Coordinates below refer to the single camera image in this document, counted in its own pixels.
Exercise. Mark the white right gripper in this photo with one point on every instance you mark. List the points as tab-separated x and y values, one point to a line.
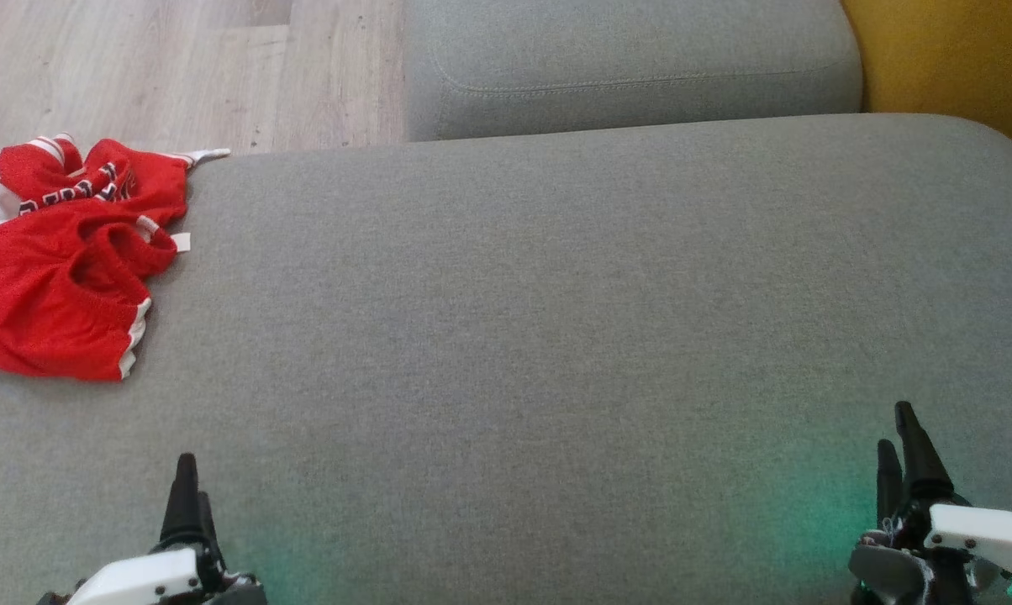
977	533

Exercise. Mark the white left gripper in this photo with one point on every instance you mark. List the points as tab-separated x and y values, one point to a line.
136	580

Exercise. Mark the red shorts with white trim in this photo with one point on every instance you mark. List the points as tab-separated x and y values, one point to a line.
44	311

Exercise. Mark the red basketball jersey with lettering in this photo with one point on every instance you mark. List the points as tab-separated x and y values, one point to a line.
153	181

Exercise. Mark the large grey sofa seat cushion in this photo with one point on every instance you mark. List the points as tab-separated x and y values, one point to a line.
556	336

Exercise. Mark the mustard yellow sofa part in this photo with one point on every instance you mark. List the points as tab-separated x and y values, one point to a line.
960	59

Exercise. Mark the small grey sofa cushion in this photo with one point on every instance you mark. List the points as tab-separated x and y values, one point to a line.
640	59

